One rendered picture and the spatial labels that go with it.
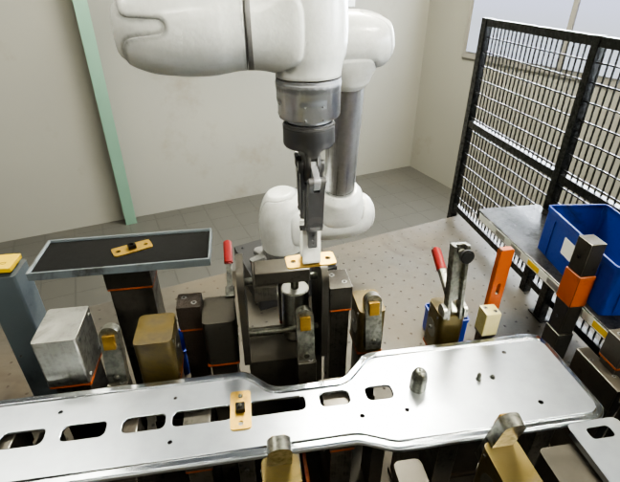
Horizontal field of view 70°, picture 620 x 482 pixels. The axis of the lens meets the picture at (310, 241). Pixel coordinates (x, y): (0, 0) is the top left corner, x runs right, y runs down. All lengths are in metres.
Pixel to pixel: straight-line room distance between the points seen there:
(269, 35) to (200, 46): 0.08
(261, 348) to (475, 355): 0.46
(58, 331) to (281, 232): 0.77
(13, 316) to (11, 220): 2.74
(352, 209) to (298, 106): 0.88
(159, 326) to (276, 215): 0.64
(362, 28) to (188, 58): 0.63
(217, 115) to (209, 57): 3.15
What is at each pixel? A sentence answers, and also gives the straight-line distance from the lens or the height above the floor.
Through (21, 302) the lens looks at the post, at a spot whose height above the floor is 1.07.
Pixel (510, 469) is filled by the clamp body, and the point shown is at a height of 1.05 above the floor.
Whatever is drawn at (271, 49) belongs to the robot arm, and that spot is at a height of 1.61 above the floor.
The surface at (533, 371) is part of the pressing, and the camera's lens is 1.04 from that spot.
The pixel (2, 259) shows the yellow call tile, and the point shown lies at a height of 1.16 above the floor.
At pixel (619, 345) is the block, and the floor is 1.07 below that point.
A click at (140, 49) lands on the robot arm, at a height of 1.61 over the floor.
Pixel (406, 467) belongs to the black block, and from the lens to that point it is 0.84.
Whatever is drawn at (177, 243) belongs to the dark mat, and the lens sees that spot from 1.06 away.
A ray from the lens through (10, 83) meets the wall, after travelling 3.60.
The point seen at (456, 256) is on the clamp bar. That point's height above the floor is 1.19.
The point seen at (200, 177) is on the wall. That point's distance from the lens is 3.86.
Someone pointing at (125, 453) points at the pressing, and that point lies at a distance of 0.88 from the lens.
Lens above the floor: 1.68
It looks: 31 degrees down
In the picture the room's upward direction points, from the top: straight up
